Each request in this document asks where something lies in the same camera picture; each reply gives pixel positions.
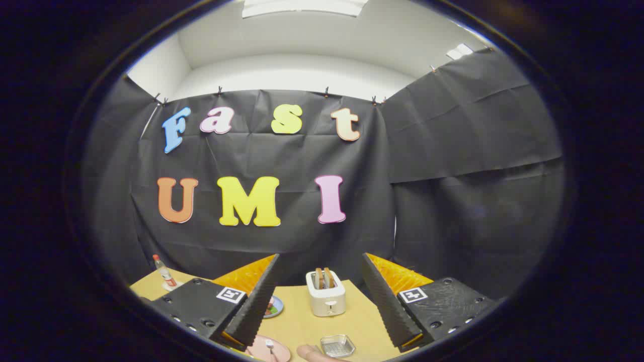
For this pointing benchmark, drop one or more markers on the white square coaster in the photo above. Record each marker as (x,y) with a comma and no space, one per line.
(173,287)

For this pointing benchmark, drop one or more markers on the clear water bottle red label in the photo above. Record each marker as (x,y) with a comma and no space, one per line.
(164,271)

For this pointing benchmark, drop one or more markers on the pink plate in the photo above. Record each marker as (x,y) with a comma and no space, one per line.
(282,351)

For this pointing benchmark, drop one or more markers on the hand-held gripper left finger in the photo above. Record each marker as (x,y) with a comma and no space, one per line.
(254,306)

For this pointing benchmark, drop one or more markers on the ceiling light panel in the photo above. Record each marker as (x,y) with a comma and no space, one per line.
(460,51)
(302,7)

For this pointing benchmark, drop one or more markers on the blue plate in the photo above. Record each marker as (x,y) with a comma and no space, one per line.
(276,307)

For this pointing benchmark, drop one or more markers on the white toaster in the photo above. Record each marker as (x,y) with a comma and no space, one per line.
(327,300)

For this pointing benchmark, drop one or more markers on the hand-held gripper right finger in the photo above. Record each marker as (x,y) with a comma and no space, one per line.
(387,306)

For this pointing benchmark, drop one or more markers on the brown toast slice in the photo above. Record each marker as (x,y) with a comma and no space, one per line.
(318,279)
(329,277)

